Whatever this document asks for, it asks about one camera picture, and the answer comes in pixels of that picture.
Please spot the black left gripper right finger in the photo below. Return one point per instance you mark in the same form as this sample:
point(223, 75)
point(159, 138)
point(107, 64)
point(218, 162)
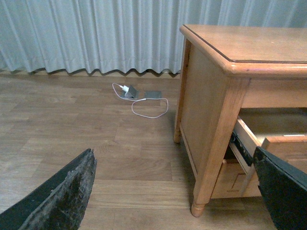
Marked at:
point(284, 190)

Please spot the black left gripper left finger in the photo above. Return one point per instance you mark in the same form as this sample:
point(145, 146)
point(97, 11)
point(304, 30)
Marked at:
point(57, 204)

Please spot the wooden drawer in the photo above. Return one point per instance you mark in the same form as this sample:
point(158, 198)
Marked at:
point(284, 136)
point(233, 181)

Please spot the wooden dresser cabinet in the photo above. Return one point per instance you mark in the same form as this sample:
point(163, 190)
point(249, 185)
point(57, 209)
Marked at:
point(228, 71)

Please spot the open metal floor outlet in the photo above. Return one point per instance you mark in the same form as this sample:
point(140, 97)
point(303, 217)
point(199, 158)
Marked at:
point(131, 94)

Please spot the closed metal floor outlet cover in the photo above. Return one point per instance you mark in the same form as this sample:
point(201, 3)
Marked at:
point(153, 94)

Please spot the light grey pleated curtain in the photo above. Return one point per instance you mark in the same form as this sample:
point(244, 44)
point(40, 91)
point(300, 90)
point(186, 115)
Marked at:
point(108, 35)

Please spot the white wall plug adapter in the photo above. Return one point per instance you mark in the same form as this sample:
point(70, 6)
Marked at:
point(124, 88)

